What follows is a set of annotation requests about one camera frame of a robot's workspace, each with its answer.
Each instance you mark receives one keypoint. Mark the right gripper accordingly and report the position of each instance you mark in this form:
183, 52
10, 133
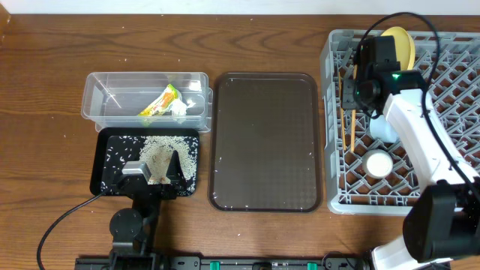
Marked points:
348, 101

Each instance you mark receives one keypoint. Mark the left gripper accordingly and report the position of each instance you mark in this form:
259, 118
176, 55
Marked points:
151, 188

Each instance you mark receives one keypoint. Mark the blue bowl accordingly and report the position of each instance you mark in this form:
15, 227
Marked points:
380, 129

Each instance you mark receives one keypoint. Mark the yellow plate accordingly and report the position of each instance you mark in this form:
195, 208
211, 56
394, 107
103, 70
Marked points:
404, 46

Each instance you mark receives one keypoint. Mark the white tissue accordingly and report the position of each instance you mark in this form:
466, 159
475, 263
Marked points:
178, 108

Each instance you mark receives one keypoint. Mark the green snack wrapper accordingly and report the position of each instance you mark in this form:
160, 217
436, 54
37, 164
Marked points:
162, 103

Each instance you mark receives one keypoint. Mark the white cup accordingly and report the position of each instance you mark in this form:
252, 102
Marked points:
377, 164

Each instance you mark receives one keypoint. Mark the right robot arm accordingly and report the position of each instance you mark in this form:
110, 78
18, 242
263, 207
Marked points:
443, 224

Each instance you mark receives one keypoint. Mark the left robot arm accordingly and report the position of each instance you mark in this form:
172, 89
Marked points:
133, 229

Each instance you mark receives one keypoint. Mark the black waste tray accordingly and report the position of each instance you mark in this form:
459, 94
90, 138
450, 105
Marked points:
106, 133

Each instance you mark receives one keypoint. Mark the grey dishwasher rack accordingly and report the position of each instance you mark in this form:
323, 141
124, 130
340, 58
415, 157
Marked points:
455, 95

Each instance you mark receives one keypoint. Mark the pile of rice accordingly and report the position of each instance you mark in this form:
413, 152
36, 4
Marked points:
156, 151

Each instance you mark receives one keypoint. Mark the brown serving tray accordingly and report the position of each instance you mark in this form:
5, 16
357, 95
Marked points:
265, 143

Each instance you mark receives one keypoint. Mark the clear plastic bin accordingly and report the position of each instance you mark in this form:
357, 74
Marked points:
114, 99

